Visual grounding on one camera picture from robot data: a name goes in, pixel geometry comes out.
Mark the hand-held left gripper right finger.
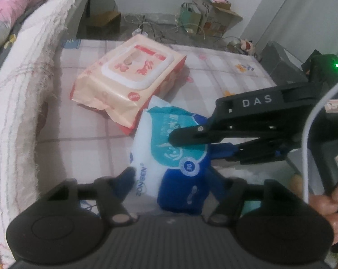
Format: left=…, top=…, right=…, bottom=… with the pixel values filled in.
left=207, top=168, right=295, bottom=226

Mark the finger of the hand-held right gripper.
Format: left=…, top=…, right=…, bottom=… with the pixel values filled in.
left=168, top=124, right=299, bottom=147
left=206, top=139, right=289, bottom=165

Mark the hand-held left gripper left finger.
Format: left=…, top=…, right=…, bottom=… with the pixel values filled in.
left=46, top=167, right=137, bottom=226

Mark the white teal wet wipes pack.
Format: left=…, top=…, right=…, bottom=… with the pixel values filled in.
left=128, top=95, right=215, bottom=216

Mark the person's right hand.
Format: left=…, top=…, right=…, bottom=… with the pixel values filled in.
left=308, top=177, right=338, bottom=246

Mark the grey box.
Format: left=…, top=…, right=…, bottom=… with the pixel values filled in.
left=258, top=41, right=308, bottom=86

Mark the pink plaid mat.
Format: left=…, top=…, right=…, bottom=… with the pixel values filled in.
left=35, top=38, right=279, bottom=202

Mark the pink wet wipes pack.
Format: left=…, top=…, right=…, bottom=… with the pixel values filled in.
left=70, top=34, right=187, bottom=135

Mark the small open cardboard box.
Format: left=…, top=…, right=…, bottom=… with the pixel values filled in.
left=189, top=0, right=244, bottom=37

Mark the pink packet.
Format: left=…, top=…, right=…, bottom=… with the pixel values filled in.
left=206, top=0, right=232, bottom=12

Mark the green paper bag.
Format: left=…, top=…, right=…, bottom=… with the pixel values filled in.
left=180, top=2, right=204, bottom=32

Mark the small brown cardboard box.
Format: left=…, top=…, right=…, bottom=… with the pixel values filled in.
left=86, top=11, right=122, bottom=35

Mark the grey bed sheet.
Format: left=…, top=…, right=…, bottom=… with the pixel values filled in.
left=0, top=11, right=21, bottom=90

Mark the pink quilt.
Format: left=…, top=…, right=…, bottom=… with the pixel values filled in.
left=0, top=0, right=47, bottom=57

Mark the white cable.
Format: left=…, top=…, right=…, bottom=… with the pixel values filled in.
left=301, top=75, right=338, bottom=204

